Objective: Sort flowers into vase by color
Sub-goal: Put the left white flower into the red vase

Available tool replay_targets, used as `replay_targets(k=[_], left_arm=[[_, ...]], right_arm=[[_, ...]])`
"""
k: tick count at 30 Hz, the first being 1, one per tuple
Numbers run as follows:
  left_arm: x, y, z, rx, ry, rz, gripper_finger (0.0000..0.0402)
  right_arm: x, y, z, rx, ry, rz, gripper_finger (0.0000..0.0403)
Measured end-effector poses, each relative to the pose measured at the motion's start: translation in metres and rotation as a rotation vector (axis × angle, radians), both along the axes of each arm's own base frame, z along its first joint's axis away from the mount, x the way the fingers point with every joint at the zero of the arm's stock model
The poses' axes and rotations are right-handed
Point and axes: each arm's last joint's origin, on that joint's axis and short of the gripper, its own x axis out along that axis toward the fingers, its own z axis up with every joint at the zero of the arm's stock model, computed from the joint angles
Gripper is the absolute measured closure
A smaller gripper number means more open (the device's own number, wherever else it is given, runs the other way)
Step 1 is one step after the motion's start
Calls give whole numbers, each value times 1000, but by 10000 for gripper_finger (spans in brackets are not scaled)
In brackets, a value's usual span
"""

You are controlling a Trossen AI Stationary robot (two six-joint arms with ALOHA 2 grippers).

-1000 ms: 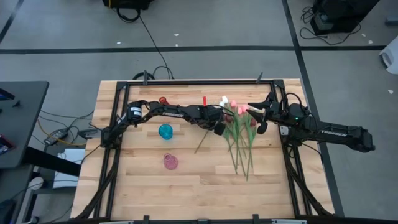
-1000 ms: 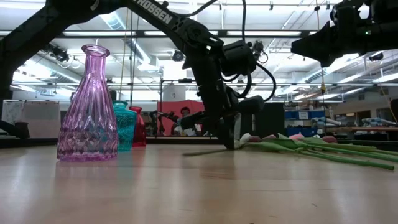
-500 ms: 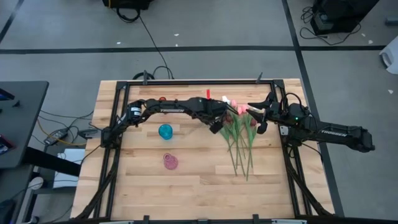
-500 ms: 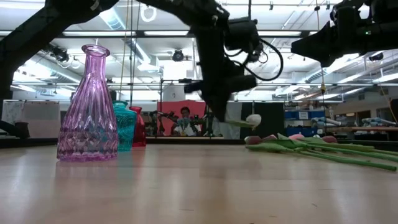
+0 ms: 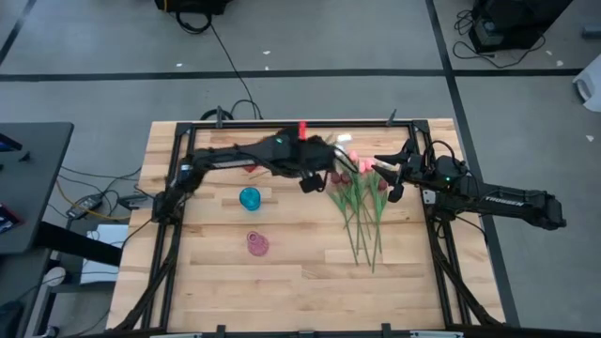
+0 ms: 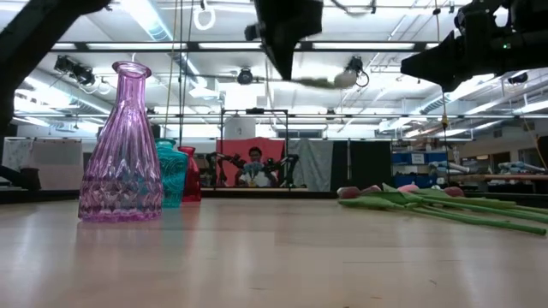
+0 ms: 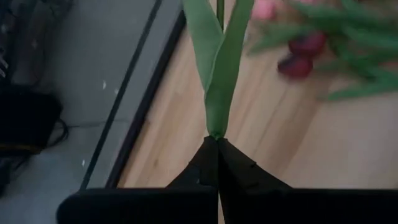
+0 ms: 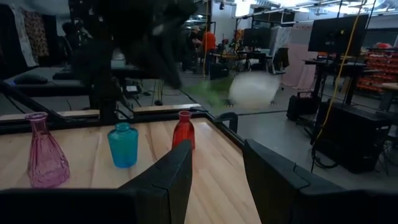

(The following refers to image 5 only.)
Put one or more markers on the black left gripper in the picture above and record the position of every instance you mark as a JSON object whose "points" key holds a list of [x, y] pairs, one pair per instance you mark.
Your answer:
{"points": [[312, 155]]}

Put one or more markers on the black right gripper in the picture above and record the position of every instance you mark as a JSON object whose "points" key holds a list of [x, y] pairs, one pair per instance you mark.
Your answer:
{"points": [[413, 169]]}

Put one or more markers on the red glass vase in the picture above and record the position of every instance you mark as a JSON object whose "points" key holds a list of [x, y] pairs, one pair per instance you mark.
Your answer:
{"points": [[251, 168]]}

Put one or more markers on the teal glass vase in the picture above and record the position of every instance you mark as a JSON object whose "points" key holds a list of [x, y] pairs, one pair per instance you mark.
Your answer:
{"points": [[250, 199]]}

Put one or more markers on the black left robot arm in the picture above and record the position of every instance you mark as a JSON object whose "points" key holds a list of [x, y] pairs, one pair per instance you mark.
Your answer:
{"points": [[244, 152]]}

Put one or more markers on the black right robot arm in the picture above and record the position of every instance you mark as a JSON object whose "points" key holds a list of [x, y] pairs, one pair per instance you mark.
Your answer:
{"points": [[507, 202]]}

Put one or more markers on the purple ribbed glass vase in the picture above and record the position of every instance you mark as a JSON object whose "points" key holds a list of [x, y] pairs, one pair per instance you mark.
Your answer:
{"points": [[257, 244]]}

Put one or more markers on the black equipment case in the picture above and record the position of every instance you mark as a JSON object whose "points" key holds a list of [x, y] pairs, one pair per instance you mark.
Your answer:
{"points": [[516, 19]]}

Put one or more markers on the black equipment box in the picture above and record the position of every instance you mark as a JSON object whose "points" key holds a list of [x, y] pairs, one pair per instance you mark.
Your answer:
{"points": [[192, 4]]}

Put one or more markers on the grey power adapter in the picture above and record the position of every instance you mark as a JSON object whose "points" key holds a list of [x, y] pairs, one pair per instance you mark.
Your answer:
{"points": [[134, 201]]}

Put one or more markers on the white plastic object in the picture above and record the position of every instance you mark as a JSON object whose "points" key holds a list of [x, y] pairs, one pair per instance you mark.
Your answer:
{"points": [[591, 84]]}

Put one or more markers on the black power adapter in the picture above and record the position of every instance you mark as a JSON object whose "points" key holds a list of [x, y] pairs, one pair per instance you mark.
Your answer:
{"points": [[87, 203]]}

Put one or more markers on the black desk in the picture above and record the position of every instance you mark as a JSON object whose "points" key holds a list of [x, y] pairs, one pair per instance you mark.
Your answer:
{"points": [[33, 188]]}

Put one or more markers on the white round object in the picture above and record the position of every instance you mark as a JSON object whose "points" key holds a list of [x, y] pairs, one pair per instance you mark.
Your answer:
{"points": [[55, 276]]}

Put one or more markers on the red and black device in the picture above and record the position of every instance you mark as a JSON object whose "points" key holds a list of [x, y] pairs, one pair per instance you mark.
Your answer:
{"points": [[8, 218]]}

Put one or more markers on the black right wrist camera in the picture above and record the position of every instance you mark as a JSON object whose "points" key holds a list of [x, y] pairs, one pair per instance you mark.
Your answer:
{"points": [[396, 193]]}

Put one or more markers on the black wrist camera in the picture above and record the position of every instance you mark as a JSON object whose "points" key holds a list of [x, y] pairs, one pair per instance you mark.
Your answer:
{"points": [[396, 193], [312, 183]]}

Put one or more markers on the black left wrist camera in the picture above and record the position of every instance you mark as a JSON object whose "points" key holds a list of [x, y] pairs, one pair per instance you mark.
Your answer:
{"points": [[312, 183]]}

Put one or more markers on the black aluminium table frame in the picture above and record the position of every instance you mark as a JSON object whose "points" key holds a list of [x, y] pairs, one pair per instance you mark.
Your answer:
{"points": [[305, 124]]}

